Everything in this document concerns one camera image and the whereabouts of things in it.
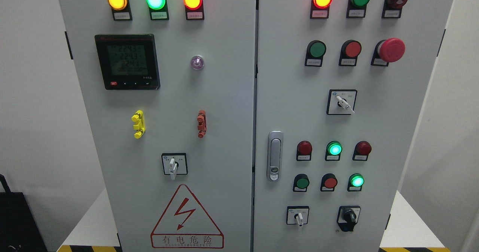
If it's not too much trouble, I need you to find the white selector switch door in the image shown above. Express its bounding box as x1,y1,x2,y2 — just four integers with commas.
161,153,188,180

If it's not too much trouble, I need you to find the red terminal clip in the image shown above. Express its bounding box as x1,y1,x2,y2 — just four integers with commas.
197,110,207,138

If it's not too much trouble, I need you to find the grey electrical control cabinet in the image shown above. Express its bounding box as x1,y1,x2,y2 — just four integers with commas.
59,0,453,252

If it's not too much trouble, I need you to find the dark red lamp left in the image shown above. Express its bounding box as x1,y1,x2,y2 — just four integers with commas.
296,140,312,161

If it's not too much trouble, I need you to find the dark red lamp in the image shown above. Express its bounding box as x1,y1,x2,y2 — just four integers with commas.
352,140,372,161
296,140,312,161

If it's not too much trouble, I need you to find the lit green lamp middle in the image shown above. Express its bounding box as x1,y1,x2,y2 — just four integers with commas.
325,140,342,161

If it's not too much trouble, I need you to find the lit green lamp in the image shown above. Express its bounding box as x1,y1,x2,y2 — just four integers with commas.
325,140,342,161
146,0,169,21

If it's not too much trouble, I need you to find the yellow terminal clip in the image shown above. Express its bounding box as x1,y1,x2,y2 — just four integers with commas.
131,110,146,139

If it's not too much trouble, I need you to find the green push button upper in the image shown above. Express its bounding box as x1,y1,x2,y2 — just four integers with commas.
304,40,327,67

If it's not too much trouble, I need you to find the red push button lower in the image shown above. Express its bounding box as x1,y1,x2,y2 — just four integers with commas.
320,173,338,192

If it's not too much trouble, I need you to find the red push button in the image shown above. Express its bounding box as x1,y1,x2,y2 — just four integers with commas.
338,40,361,67
320,173,338,192

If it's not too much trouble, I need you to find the red electric hazard warning sticker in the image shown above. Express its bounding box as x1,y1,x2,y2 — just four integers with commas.
150,184,225,249

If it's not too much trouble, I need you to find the black digital power meter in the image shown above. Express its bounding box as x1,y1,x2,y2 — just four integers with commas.
95,34,161,90

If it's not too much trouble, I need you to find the lit red lamp left door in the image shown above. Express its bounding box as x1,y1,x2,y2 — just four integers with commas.
183,0,205,20

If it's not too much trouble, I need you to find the lit red lamp door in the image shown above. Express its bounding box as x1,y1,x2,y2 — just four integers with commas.
183,0,205,20
310,0,332,19

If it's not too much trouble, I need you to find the dark red lamp right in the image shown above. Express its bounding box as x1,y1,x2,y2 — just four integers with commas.
352,140,372,161

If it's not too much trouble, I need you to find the red push button upper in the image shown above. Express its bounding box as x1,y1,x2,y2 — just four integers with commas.
338,40,361,67

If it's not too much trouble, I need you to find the lit green push button lower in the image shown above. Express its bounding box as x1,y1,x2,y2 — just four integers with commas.
347,173,364,192

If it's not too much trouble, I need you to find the lit green lamp top left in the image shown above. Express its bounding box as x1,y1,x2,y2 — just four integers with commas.
146,0,169,21

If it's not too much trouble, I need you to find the lit red lamp right door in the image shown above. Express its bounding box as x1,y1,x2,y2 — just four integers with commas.
310,0,332,19

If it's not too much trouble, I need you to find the red emergency stop mushroom button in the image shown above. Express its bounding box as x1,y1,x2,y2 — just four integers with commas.
370,38,406,67

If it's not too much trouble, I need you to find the yellow indicator lamp top left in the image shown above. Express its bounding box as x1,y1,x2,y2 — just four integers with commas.
108,0,133,21

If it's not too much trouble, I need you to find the unlit green lamp top right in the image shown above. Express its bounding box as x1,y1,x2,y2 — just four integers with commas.
346,0,370,18

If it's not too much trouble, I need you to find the dark red buzzer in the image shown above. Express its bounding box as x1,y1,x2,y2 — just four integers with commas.
382,0,408,19

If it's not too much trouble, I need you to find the silver door handle lock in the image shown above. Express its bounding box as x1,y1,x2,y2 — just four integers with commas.
267,130,283,181

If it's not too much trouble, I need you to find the white selector switch right upper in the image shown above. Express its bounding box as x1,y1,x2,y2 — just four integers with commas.
327,89,357,115

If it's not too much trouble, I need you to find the white selector switch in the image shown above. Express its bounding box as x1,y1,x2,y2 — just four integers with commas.
286,206,309,228
327,89,357,115

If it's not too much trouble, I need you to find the white selector switch bottom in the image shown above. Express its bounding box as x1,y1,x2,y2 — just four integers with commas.
286,206,309,228

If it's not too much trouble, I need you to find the black rotary knob switch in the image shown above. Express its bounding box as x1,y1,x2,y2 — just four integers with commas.
337,206,361,232

